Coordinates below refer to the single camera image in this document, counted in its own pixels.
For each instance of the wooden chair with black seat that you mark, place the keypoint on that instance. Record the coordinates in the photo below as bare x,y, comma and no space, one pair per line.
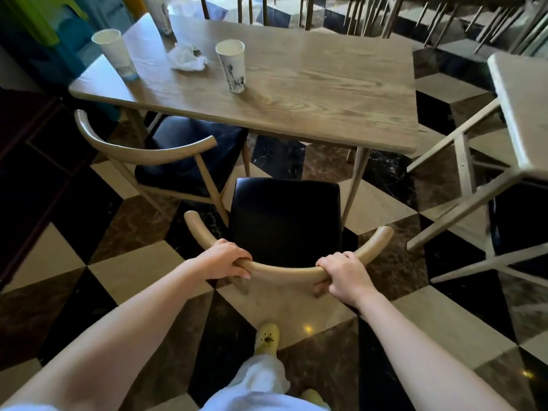
184,154
284,222

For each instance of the person's left forearm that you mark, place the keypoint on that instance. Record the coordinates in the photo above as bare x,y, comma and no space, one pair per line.
115,338

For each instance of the yellow shoe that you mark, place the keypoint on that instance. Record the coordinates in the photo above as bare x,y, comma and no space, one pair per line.
314,398
267,338

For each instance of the person's right fingers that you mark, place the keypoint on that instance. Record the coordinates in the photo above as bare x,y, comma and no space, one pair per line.
332,261

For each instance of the black chair seat under table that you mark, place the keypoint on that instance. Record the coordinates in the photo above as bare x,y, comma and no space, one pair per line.
520,222

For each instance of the white trousers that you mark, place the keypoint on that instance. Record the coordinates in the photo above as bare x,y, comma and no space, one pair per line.
261,385

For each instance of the blue and green bench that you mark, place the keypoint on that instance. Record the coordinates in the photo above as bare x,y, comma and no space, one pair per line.
47,34

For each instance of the person's right hand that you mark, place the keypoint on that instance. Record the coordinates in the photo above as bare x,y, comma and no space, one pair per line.
349,280

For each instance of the white sleeve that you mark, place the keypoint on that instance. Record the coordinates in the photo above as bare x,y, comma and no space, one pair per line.
25,408

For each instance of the crumpled white napkin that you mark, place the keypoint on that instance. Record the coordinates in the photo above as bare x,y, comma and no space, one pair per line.
186,58

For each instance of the row of wooden chairs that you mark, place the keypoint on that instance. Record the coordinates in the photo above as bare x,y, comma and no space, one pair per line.
428,17

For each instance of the wooden dining table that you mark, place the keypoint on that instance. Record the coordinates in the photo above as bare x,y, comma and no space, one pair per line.
308,85

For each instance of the person's left hand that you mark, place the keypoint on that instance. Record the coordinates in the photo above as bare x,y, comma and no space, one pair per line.
222,258

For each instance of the person's left fingers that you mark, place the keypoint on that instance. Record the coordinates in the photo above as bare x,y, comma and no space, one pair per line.
243,255

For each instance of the tall white printed paper cup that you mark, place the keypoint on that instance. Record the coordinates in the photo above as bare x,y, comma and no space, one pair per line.
158,12

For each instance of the person's right forearm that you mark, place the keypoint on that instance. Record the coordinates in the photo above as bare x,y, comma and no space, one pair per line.
419,359

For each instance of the light wooden side table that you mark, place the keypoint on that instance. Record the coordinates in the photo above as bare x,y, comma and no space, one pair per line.
520,111

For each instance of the plain white paper cup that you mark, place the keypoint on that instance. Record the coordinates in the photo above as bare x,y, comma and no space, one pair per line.
115,51

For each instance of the white paper cup with drawing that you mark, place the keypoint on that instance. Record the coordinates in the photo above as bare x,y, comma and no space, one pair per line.
232,66

